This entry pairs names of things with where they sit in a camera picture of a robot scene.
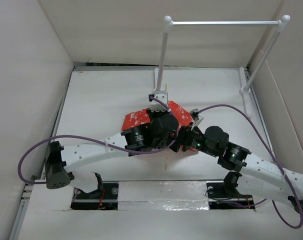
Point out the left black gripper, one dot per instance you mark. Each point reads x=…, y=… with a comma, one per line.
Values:
x=158, y=113

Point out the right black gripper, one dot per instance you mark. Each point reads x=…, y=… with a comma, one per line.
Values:
x=183, y=134

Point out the red white tie-dye trousers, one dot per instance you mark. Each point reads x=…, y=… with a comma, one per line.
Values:
x=141, y=118

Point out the beige wooden clothes hanger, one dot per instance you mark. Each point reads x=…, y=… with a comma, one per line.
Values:
x=167, y=151

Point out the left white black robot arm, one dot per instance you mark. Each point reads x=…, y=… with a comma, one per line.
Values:
x=62, y=161

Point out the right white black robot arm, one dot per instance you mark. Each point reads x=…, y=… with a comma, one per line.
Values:
x=248, y=174

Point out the white clothes rack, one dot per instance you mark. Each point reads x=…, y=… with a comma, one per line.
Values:
x=245, y=85

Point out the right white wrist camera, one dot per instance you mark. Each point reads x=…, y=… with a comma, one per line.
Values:
x=197, y=118

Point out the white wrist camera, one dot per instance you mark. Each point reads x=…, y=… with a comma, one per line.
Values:
x=197, y=118
x=159, y=101

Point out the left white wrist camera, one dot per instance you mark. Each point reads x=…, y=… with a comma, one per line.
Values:
x=159, y=101

